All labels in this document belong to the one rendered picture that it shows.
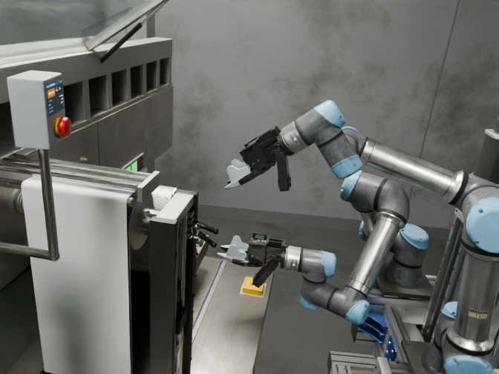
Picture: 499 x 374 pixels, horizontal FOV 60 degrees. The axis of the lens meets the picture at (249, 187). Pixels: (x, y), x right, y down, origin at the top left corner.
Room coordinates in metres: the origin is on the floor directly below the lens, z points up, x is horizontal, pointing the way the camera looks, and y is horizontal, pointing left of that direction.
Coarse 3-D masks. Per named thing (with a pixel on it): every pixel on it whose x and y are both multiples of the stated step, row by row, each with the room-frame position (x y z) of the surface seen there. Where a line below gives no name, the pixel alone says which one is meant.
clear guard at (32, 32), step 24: (0, 0) 0.74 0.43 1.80; (24, 0) 0.80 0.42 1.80; (48, 0) 0.86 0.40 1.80; (72, 0) 0.94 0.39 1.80; (96, 0) 1.03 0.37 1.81; (120, 0) 1.14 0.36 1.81; (144, 0) 1.27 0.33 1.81; (0, 24) 0.83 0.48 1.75; (24, 24) 0.90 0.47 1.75; (48, 24) 0.99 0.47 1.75; (72, 24) 1.09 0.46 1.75; (96, 24) 1.21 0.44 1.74; (0, 48) 0.94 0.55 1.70; (24, 48) 1.03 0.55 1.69; (48, 48) 1.15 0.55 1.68; (72, 48) 1.29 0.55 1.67
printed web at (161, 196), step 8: (136, 192) 0.90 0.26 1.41; (152, 192) 1.14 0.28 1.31; (160, 192) 1.14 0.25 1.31; (168, 192) 1.14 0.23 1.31; (136, 200) 0.88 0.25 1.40; (152, 200) 0.98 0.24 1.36; (160, 200) 1.12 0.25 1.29; (168, 200) 1.12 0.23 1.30; (128, 208) 0.86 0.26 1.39; (160, 208) 1.11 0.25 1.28; (128, 216) 0.85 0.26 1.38; (128, 224) 0.84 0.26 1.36; (128, 232) 0.84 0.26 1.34; (128, 240) 0.84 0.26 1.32; (128, 248) 0.84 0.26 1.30; (144, 248) 0.98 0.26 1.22; (128, 256) 0.84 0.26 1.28; (136, 256) 0.98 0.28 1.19; (144, 256) 0.98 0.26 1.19; (128, 264) 0.84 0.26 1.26; (136, 264) 0.98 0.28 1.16; (144, 264) 0.98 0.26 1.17; (128, 272) 0.84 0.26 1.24; (128, 280) 0.84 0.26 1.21; (128, 288) 0.84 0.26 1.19; (128, 296) 0.84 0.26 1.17
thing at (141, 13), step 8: (160, 0) 1.34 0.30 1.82; (168, 0) 1.38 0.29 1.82; (144, 8) 1.35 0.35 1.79; (152, 8) 1.35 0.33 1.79; (136, 16) 1.35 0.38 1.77; (120, 24) 1.36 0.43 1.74; (128, 24) 1.37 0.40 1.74; (112, 32) 1.36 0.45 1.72; (128, 32) 1.39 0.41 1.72; (104, 40) 1.37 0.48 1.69; (120, 40) 1.40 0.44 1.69; (80, 48) 1.34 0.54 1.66; (88, 48) 1.37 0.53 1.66; (112, 48) 1.40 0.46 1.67; (24, 56) 1.08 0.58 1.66; (32, 56) 1.11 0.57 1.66; (40, 56) 1.14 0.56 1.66; (48, 56) 1.17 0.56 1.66; (104, 56) 1.40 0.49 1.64; (0, 64) 0.99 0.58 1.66
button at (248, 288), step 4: (244, 280) 1.30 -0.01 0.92; (248, 280) 1.30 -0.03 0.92; (252, 280) 1.30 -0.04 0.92; (244, 284) 1.27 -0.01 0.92; (248, 284) 1.28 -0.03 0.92; (244, 288) 1.25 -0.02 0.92; (248, 288) 1.25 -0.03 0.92; (252, 288) 1.26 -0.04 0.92; (256, 288) 1.26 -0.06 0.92; (260, 288) 1.26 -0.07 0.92; (244, 292) 1.25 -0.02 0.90; (248, 292) 1.25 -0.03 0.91; (252, 292) 1.25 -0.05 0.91; (256, 292) 1.25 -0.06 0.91; (260, 292) 1.25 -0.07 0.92
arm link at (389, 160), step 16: (352, 128) 1.21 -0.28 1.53; (368, 144) 1.15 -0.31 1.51; (384, 144) 1.16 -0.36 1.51; (368, 160) 1.14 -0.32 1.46; (384, 160) 1.13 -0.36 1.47; (400, 160) 1.12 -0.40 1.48; (416, 160) 1.12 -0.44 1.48; (400, 176) 1.12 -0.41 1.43; (416, 176) 1.10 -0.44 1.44; (432, 176) 1.09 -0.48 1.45; (448, 176) 1.09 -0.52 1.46; (464, 176) 1.08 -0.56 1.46; (432, 192) 1.10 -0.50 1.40; (448, 192) 1.08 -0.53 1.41; (464, 192) 1.06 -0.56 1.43
